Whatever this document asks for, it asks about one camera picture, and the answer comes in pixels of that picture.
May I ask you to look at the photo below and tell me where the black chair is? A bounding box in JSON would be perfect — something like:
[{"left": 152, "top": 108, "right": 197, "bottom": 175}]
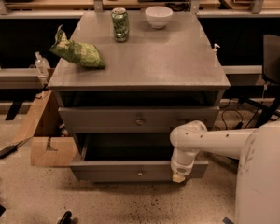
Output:
[{"left": 239, "top": 35, "right": 280, "bottom": 128}]

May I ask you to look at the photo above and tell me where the grey top drawer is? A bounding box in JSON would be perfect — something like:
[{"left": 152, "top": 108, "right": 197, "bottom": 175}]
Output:
[{"left": 59, "top": 106, "right": 219, "bottom": 133}]

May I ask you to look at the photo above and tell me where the green soda can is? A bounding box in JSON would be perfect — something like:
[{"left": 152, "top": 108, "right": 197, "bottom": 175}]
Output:
[{"left": 111, "top": 7, "right": 130, "bottom": 42}]

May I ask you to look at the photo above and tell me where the black floor cable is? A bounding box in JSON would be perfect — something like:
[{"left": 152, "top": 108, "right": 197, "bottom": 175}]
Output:
[{"left": 211, "top": 98, "right": 280, "bottom": 133}]

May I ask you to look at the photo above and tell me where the grey drawer cabinet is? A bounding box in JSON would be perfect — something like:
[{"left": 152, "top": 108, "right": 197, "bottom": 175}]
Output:
[{"left": 47, "top": 10, "right": 231, "bottom": 184}]

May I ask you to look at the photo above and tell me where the cardboard box left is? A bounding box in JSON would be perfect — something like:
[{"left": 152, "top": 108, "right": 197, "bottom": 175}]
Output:
[{"left": 12, "top": 90, "right": 77, "bottom": 167}]

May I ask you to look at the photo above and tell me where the black object bottom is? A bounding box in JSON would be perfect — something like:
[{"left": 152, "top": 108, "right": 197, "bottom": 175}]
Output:
[{"left": 57, "top": 211, "right": 72, "bottom": 224}]

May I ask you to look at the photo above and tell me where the white bowl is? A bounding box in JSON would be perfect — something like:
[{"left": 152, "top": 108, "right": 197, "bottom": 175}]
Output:
[{"left": 145, "top": 6, "right": 173, "bottom": 29}]

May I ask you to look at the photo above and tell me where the white pump bottle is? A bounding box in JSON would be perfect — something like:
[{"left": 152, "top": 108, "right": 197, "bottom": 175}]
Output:
[{"left": 213, "top": 43, "right": 220, "bottom": 55}]

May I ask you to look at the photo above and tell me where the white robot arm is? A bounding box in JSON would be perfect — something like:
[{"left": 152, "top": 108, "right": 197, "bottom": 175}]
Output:
[{"left": 170, "top": 120, "right": 280, "bottom": 224}]

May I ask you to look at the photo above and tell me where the green chip bag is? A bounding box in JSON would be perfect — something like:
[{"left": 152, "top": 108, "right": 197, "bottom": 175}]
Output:
[{"left": 49, "top": 26, "right": 106, "bottom": 69}]

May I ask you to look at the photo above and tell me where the grey drawer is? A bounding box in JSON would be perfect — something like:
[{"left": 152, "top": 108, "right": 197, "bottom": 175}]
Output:
[
  {"left": 59, "top": 106, "right": 219, "bottom": 133},
  {"left": 68, "top": 133, "right": 210, "bottom": 183}
]

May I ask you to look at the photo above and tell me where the black power adapter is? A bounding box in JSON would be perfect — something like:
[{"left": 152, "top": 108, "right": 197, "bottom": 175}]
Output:
[{"left": 0, "top": 145, "right": 17, "bottom": 159}]

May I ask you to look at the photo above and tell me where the clear plastic bottle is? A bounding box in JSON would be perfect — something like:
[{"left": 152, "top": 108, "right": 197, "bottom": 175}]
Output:
[{"left": 35, "top": 51, "right": 50, "bottom": 76}]

